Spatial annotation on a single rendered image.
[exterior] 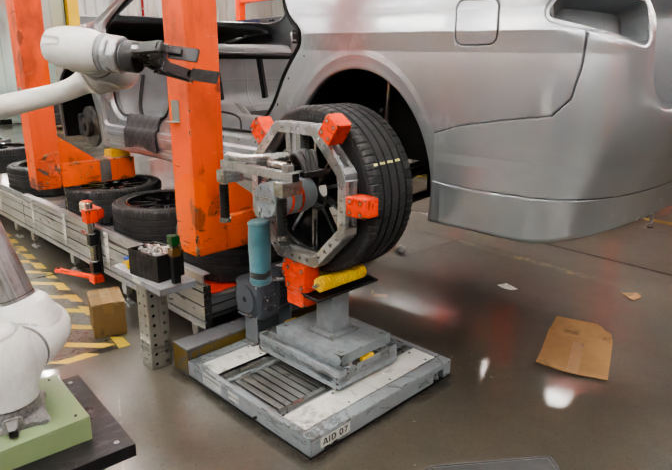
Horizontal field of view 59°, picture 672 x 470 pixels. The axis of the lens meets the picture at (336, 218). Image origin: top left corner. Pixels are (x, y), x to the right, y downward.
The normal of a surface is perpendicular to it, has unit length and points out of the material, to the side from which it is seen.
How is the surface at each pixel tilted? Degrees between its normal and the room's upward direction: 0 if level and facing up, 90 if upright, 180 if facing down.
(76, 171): 90
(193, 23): 90
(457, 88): 90
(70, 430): 90
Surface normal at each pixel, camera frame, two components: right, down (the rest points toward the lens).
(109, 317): 0.45, 0.22
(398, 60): -0.71, 0.18
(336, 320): 0.70, 0.18
